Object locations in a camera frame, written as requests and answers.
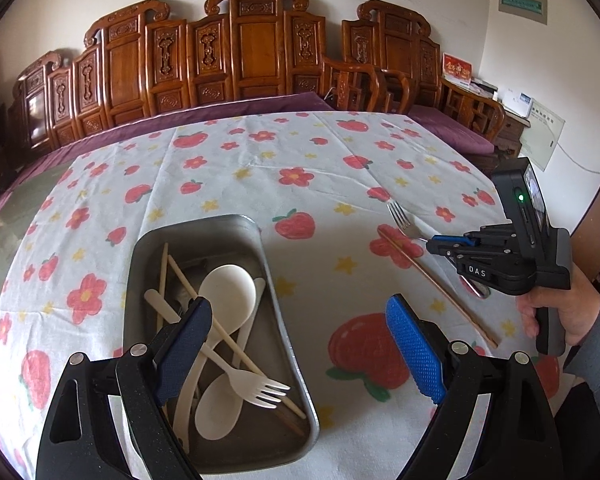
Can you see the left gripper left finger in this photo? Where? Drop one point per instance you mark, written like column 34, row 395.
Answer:
column 178, row 353

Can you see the strawberry flower tablecloth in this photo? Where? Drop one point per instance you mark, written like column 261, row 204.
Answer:
column 316, row 185

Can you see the wooden armchair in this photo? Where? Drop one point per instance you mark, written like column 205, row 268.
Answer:
column 359, row 87

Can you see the person's right hand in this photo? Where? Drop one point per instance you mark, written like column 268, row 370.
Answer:
column 577, row 307

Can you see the green wall plaque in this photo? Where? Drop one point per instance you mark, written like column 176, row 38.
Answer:
column 533, row 10

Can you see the steel fork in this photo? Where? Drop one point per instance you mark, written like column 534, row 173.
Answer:
column 408, row 228

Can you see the white ceramic spoon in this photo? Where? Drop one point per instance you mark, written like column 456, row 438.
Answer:
column 220, row 406
column 231, row 293

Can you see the red framed sign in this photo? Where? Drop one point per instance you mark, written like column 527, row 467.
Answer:
column 456, row 69

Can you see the white wall panel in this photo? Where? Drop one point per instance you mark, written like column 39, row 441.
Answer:
column 540, row 138

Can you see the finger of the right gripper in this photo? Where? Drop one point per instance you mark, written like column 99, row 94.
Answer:
column 444, row 244

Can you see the wooden side table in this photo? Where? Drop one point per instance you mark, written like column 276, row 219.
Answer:
column 484, row 116

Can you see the grey metal tray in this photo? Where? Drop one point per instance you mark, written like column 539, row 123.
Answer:
column 223, row 259

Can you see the white router box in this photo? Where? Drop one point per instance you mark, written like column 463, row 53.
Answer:
column 517, row 103

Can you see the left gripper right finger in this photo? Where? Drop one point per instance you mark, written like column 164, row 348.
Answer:
column 415, row 348

